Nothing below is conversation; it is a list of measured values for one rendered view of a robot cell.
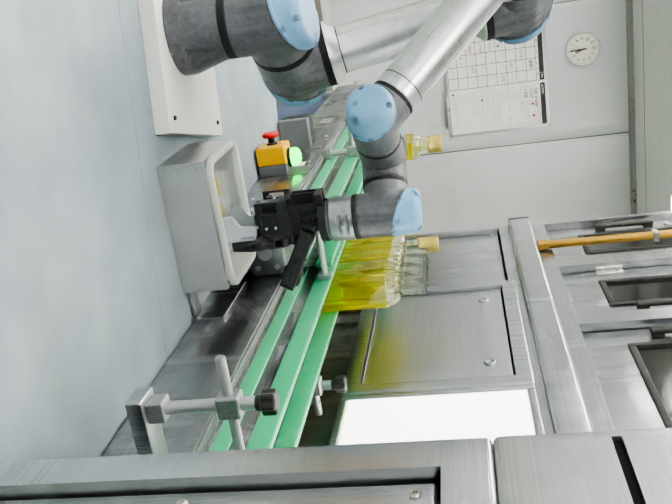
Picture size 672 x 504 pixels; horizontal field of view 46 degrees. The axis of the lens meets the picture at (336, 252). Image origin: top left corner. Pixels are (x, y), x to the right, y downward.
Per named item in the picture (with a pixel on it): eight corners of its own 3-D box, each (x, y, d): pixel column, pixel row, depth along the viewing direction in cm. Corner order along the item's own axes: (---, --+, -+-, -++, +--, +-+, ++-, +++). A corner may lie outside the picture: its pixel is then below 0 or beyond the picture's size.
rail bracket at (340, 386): (271, 423, 135) (349, 419, 132) (264, 387, 132) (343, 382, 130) (276, 410, 138) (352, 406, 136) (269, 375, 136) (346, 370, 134)
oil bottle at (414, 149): (357, 166, 265) (442, 157, 260) (355, 149, 263) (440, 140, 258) (359, 162, 270) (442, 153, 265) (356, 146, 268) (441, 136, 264)
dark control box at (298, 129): (280, 151, 215) (311, 148, 213) (275, 122, 212) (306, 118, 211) (286, 144, 222) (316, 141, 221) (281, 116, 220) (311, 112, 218)
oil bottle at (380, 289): (293, 315, 156) (402, 307, 152) (289, 289, 154) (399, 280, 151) (298, 304, 161) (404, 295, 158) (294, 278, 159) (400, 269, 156)
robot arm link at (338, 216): (359, 229, 137) (354, 247, 130) (333, 232, 138) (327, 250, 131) (353, 188, 135) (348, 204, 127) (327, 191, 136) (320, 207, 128)
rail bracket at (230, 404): (103, 503, 94) (289, 496, 90) (67, 377, 88) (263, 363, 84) (119, 478, 98) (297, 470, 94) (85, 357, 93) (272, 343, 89)
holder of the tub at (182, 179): (190, 322, 137) (234, 319, 136) (155, 167, 128) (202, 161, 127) (217, 284, 153) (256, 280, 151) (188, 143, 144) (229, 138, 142)
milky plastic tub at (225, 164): (186, 294, 135) (235, 290, 133) (157, 165, 128) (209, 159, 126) (214, 258, 151) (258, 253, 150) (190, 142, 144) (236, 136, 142)
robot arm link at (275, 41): (224, -30, 132) (304, -43, 129) (248, 20, 144) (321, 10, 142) (222, 30, 127) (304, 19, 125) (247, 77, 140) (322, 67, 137)
